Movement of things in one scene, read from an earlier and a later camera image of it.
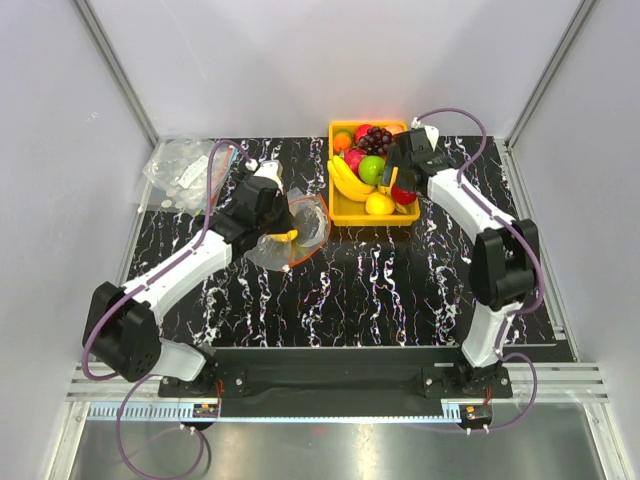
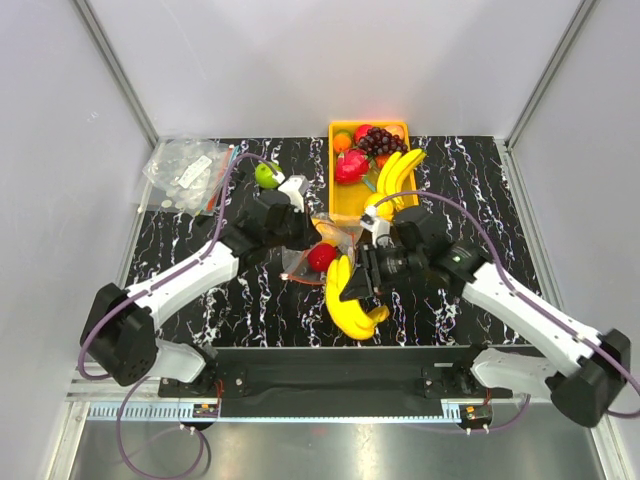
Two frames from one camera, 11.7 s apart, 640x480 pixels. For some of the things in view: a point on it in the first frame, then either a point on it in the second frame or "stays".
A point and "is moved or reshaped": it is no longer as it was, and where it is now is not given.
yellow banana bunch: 346,183 → 349,316
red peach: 361,131 stays
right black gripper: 393,159 → 367,279
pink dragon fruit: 353,157 stays
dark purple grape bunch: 375,140 stays
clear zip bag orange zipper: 284,251 is moved or reshaped
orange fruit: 341,142 stays
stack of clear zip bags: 179,173 stays
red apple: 404,197 → 321,256
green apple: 371,169 is moved or reshaped
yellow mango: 290,236 is moved or reshaped
